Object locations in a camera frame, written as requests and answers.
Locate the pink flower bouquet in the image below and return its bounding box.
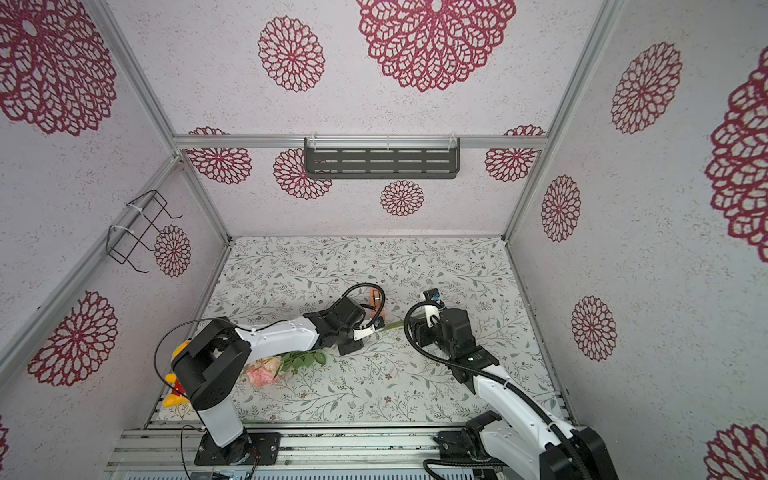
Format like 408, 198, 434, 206
239, 317, 389, 388

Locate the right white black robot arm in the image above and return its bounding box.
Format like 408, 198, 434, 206
403, 301, 618, 479

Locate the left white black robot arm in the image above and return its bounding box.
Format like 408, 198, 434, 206
163, 296, 384, 456

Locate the yellow plush toy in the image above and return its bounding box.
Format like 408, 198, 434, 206
162, 373, 190, 408

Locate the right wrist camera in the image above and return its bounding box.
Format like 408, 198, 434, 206
422, 288, 445, 328

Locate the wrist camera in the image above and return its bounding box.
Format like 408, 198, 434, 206
422, 288, 445, 328
353, 326, 384, 341

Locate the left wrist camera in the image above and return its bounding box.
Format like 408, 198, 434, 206
353, 326, 384, 341

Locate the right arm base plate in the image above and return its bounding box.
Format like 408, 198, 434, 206
433, 428, 495, 463

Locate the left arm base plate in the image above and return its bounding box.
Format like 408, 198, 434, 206
194, 431, 282, 466

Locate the dark grey wall shelf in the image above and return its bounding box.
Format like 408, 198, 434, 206
304, 138, 461, 180

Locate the aluminium rail frame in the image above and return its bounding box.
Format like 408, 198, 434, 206
105, 424, 520, 479

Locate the black wire wall rack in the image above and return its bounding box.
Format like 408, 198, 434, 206
105, 189, 182, 274

